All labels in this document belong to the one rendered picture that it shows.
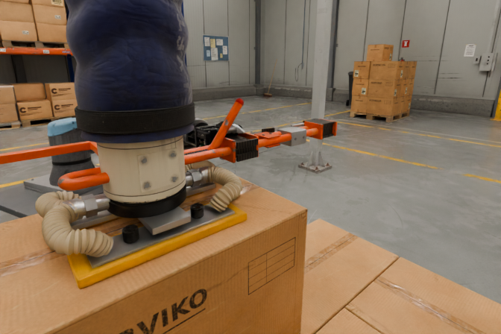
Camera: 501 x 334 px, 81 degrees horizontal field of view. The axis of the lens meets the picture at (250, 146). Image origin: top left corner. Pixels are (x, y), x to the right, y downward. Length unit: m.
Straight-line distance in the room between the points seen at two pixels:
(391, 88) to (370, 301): 6.50
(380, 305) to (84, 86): 1.03
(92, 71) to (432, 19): 9.77
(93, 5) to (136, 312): 0.49
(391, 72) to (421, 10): 3.18
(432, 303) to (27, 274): 1.11
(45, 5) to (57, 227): 7.53
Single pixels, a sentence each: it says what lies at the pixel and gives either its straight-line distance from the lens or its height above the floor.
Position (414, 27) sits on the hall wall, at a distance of 10.18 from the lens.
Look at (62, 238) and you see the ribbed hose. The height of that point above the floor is 1.02.
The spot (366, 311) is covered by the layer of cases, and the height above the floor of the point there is 0.54.
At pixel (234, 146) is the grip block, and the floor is 1.09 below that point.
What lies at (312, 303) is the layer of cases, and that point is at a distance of 1.10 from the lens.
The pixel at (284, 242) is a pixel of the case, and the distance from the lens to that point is 0.73.
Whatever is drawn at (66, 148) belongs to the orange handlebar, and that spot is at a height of 1.08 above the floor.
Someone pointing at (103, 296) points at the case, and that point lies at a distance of 0.55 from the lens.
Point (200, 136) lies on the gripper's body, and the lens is 0.86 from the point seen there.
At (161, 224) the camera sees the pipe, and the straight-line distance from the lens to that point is 0.60.
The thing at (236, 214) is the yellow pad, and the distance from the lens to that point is 0.68.
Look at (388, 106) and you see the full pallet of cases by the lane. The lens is 7.45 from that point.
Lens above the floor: 1.29
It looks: 16 degrees down
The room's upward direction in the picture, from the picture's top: straight up
